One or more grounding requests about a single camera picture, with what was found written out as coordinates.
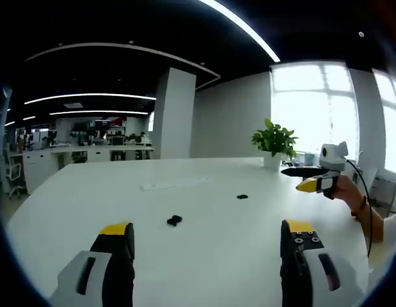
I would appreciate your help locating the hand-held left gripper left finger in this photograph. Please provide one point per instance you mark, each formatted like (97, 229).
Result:
(116, 256)

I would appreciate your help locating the white square pillar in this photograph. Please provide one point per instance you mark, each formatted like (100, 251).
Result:
(173, 113)

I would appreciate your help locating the potted green plant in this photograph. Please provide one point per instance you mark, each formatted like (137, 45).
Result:
(274, 144)

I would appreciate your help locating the white office chair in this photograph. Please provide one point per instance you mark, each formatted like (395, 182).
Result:
(12, 174)

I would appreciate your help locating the person's right hand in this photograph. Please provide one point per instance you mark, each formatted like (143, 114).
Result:
(346, 190)

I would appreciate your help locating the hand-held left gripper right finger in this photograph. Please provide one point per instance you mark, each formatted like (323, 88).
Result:
(300, 256)

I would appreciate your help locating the black plastic buckle part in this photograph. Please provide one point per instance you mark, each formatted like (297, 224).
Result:
(242, 196)
(174, 220)

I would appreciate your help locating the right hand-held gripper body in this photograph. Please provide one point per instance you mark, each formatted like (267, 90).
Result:
(332, 156)

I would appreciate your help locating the white office desk row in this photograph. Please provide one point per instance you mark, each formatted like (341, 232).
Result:
(79, 153)

